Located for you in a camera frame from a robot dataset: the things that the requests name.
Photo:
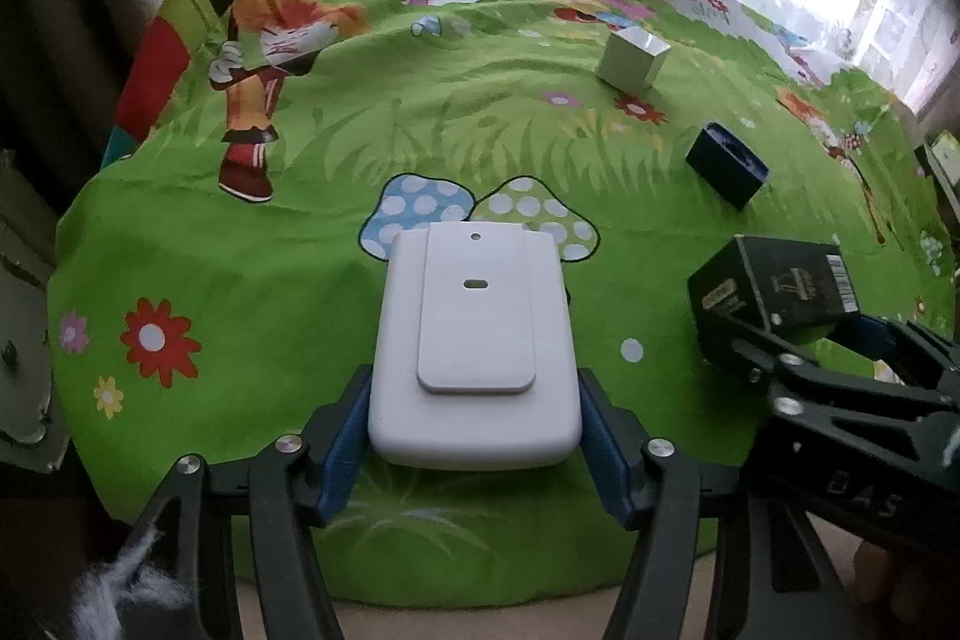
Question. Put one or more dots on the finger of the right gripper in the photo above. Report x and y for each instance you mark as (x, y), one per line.
(772, 361)
(909, 349)

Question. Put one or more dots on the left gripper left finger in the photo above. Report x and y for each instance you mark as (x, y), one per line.
(288, 490)

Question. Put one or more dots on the green tissue pack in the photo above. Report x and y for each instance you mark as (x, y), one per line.
(946, 151)

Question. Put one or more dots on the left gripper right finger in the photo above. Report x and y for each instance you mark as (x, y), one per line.
(773, 577)

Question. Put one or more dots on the black barcode box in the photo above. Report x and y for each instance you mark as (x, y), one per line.
(795, 290)

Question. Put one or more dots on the dark blue small box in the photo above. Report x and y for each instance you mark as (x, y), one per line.
(727, 164)

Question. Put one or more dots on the white plastic case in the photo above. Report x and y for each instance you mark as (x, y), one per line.
(474, 368)

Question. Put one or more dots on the white drawer cabinet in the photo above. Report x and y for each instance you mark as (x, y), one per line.
(34, 434)

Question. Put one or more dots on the small white cube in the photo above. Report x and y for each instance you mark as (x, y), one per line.
(632, 59)

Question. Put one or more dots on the green cartoon print cloth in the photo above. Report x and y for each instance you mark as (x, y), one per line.
(222, 275)

